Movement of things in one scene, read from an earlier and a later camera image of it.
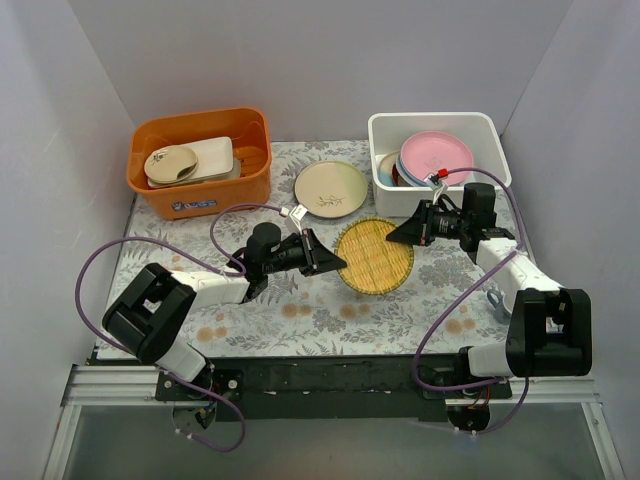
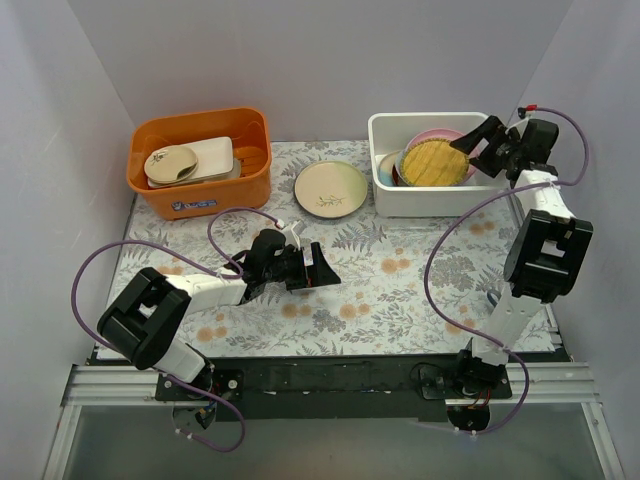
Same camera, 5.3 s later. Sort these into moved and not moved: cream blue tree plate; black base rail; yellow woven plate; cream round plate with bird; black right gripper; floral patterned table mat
Moved: yellow woven plate; black right gripper
Not moved: cream round plate with bird; cream blue tree plate; black base rail; floral patterned table mat
